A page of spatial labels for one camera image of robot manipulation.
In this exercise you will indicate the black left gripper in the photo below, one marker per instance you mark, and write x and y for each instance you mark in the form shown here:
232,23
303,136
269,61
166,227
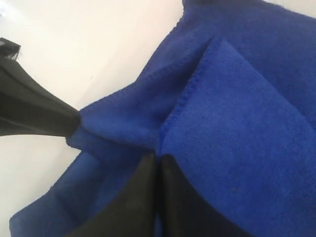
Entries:
25,106

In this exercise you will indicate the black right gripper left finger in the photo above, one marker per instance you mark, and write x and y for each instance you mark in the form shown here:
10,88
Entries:
132,212

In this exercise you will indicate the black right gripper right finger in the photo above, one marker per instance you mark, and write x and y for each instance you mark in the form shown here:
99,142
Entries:
183,211

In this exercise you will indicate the blue towel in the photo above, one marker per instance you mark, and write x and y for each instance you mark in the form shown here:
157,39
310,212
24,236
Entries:
230,93

